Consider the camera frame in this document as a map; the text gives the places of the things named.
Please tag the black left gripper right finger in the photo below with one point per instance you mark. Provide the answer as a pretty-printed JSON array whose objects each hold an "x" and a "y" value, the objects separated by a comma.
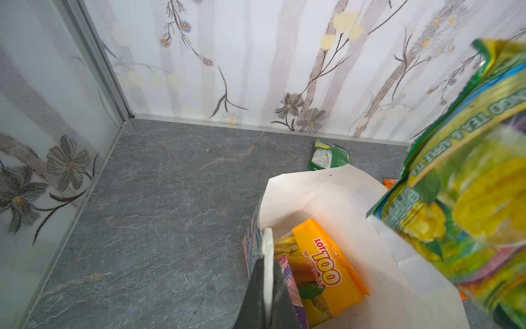
[{"x": 283, "y": 314}]

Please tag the small orange snack packet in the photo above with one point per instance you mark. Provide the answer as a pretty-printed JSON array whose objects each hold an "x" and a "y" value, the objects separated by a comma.
[{"x": 389, "y": 183}]

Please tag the floral white paper bag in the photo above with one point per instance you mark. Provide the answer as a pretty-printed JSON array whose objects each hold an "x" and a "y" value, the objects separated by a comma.
[{"x": 404, "y": 291}]

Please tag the yellow 100 candy bag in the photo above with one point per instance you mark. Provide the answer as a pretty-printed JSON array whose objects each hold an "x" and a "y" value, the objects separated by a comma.
[{"x": 326, "y": 280}]

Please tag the green Fox's candy bag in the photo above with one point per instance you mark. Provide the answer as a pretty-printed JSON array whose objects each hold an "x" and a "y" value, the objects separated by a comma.
[{"x": 460, "y": 201}]

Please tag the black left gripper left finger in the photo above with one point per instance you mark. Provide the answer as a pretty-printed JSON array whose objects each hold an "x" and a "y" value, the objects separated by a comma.
[{"x": 252, "y": 312}]

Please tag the green snack packet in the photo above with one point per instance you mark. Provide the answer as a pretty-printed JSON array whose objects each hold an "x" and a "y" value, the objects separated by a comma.
[{"x": 327, "y": 155}]

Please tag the purple Fox's candy bag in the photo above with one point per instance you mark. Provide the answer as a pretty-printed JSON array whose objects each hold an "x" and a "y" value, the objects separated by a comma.
[{"x": 293, "y": 292}]

